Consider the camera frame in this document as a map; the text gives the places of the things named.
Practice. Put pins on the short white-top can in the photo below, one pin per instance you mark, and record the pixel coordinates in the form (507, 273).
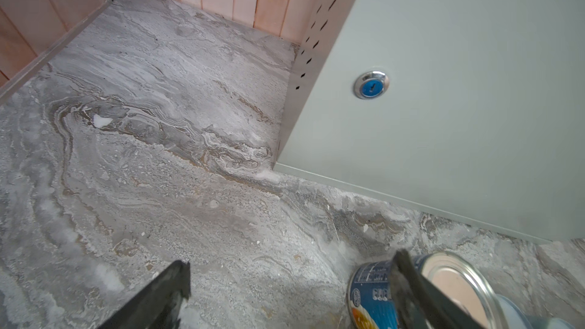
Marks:
(517, 319)

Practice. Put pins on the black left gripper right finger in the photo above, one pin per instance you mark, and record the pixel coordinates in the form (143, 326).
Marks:
(419, 304)

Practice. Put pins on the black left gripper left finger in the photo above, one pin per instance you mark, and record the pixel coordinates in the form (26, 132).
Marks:
(157, 305)

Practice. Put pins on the blue round cabinet lock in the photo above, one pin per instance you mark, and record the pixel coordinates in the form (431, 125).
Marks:
(371, 85)

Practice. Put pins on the grey metal cabinet box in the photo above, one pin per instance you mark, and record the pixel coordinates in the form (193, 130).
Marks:
(482, 122)

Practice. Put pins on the blue soup can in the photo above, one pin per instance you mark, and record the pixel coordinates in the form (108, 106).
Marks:
(371, 306)

